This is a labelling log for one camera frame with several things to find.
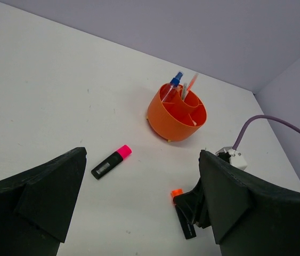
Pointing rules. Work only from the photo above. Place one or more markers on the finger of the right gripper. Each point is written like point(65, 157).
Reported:
point(193, 205)

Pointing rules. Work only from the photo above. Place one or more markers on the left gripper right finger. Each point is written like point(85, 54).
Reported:
point(248, 215)

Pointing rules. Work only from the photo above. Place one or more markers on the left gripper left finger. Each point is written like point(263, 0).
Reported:
point(36, 205)

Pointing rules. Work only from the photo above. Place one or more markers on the orange black highlighter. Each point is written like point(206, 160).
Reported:
point(187, 228)

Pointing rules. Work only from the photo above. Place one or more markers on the clear bottle blue cap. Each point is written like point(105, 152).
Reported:
point(170, 89)

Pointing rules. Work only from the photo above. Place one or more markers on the orange thin highlighter pen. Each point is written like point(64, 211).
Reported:
point(192, 82)

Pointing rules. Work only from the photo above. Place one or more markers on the green thin highlighter pen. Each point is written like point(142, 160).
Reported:
point(184, 91)

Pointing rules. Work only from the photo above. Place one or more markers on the orange round compartment organizer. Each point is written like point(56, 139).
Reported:
point(173, 120)

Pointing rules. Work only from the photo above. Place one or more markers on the pink black highlighter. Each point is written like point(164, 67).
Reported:
point(111, 162)

